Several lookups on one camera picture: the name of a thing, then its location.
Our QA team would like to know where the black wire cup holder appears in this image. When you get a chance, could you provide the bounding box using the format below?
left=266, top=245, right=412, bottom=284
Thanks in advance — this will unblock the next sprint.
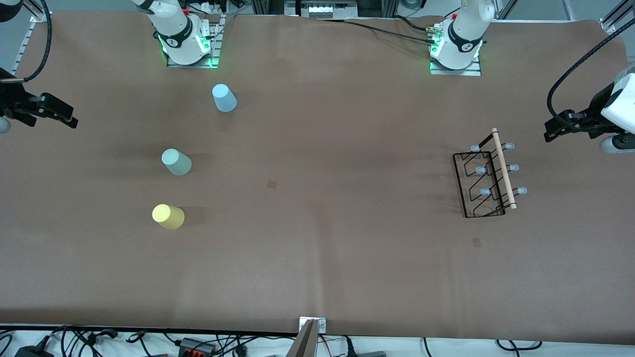
left=452, top=127, right=528, bottom=219

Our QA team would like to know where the black orange connector block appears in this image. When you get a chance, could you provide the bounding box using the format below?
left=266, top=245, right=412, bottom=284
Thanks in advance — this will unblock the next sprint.
left=178, top=337, right=217, bottom=356

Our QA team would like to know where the grey electrical box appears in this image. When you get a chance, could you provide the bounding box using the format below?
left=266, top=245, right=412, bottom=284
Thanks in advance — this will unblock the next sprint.
left=284, top=0, right=359, bottom=19

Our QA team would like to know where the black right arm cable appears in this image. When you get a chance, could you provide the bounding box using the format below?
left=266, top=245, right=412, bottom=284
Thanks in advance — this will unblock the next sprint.
left=22, top=0, right=53, bottom=83

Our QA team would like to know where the black power adapter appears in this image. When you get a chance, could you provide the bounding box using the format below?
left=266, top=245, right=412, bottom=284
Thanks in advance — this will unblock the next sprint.
left=14, top=342, right=54, bottom=357

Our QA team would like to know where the tangled black cable bundle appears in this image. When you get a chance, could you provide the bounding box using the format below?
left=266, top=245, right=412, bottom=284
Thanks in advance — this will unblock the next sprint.
left=50, top=325, right=172, bottom=357

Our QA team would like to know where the yellow plastic cup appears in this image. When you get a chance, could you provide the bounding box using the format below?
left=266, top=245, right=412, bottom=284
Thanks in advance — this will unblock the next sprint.
left=152, top=204, right=186, bottom=231

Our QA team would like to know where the black cable loop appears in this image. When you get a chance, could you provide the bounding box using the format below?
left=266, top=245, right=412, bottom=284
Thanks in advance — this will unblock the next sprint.
left=496, top=339, right=543, bottom=351

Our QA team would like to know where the light blue plastic cup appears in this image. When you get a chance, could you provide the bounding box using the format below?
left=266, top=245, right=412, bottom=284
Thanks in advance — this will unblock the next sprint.
left=212, top=83, right=238, bottom=113

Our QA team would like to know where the mint green plastic cup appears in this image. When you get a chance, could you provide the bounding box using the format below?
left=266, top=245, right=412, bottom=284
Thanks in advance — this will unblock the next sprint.
left=161, top=148, right=192, bottom=177

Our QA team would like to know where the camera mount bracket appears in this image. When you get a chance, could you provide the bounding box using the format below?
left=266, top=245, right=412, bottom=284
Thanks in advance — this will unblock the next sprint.
left=286, top=316, right=327, bottom=357

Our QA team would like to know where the black plug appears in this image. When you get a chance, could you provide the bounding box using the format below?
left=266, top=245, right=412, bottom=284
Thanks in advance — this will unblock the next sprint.
left=342, top=337, right=387, bottom=357

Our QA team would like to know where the black cable on mat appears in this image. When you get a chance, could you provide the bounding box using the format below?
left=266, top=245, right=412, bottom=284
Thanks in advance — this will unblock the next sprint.
left=317, top=15, right=438, bottom=45

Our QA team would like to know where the aluminium left arm base plate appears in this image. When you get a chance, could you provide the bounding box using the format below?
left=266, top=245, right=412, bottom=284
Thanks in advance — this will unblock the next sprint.
left=429, top=56, right=482, bottom=77

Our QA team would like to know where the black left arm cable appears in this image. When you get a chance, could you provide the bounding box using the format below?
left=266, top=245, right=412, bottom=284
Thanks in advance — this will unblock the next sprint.
left=547, top=17, right=635, bottom=132

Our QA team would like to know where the brown table cover mat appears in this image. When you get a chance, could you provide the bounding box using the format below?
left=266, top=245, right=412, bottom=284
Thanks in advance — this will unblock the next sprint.
left=0, top=11, right=635, bottom=344

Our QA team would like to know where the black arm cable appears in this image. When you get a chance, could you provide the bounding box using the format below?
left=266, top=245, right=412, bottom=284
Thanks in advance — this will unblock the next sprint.
left=547, top=17, right=635, bottom=132
left=22, top=0, right=53, bottom=83

